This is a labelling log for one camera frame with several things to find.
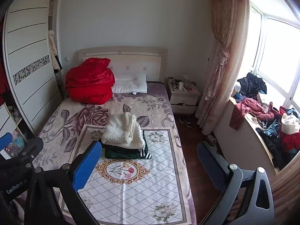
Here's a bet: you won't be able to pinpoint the white tweed jacket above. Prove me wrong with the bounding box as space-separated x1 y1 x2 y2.
101 112 146 149

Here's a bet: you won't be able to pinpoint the clothes pile on sill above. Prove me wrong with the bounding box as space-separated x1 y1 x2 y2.
229 73 299 170

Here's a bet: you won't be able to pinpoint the white drawer unit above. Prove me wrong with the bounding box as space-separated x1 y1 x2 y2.
1 103 27 159

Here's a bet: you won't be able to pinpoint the white slippers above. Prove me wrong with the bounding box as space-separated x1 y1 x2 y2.
207 135 218 152

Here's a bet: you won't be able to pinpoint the green striped garment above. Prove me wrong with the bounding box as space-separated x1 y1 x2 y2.
99 131 152 160

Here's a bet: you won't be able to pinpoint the black shoes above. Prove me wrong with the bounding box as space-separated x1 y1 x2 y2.
179 117 193 128

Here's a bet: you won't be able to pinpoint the white diamond pattern mat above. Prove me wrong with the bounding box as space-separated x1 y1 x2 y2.
78 127 191 224

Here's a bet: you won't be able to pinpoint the white sliding wardrobe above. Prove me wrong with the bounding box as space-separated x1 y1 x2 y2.
3 0 62 136

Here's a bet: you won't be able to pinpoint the white bedside table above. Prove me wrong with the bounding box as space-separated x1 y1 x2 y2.
167 77 200 115

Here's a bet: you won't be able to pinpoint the purple floral bed blanket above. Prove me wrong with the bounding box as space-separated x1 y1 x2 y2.
34 83 196 224

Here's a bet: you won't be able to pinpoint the red quilt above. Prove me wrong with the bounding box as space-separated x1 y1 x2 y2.
66 57 116 105

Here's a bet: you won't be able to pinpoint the white pillow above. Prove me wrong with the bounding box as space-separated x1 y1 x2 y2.
112 73 147 95

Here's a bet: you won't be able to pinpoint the cream bed headboard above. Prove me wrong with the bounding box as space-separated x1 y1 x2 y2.
78 46 168 83

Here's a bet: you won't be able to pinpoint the pink floral curtain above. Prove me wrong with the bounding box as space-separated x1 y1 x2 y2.
195 0 250 135

